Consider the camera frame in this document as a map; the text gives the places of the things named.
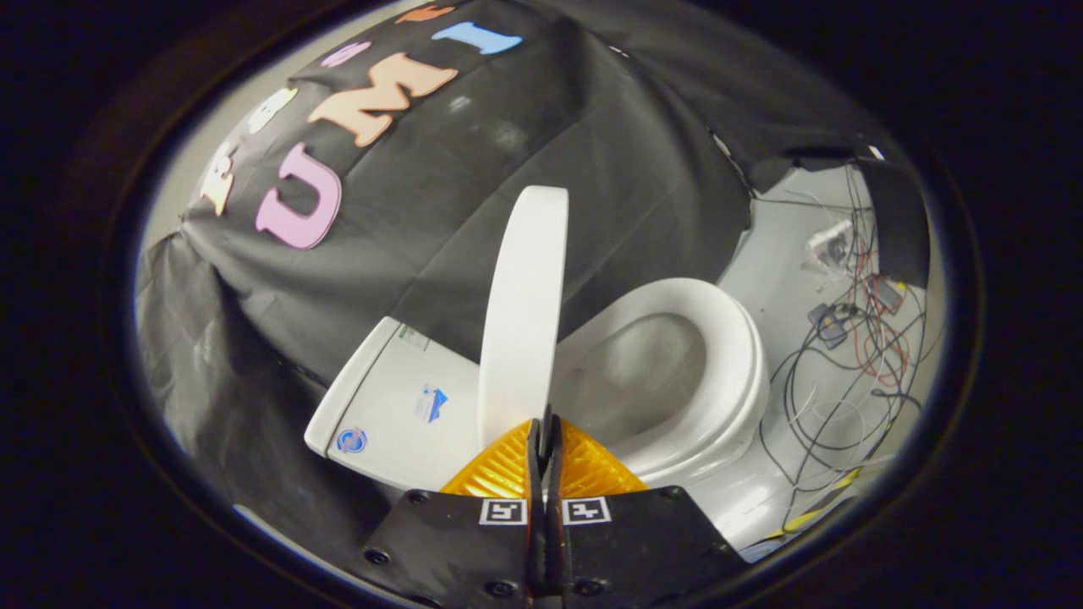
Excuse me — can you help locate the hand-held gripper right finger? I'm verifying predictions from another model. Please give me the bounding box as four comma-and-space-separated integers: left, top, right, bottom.
544, 414, 747, 609

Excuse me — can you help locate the white toilet with tank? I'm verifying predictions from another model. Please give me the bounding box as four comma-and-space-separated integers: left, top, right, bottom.
305, 315, 772, 552

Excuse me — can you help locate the white toilet lid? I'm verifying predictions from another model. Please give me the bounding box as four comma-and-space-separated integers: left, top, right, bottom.
476, 186, 569, 451

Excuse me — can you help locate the black backdrop cloth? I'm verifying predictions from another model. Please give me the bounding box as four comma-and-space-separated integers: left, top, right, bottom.
135, 0, 932, 576

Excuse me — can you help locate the white toilet seat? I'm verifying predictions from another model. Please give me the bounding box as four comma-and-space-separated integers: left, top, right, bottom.
552, 277, 771, 487

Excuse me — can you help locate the black power adapter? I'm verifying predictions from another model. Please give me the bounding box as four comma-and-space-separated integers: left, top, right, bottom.
870, 276, 908, 315
806, 303, 852, 350

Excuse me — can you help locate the tangle of floor cables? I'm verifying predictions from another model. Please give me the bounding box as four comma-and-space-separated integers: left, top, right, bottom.
757, 165, 932, 529

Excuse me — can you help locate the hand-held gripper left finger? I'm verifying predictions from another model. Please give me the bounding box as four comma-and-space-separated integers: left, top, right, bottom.
364, 416, 543, 609

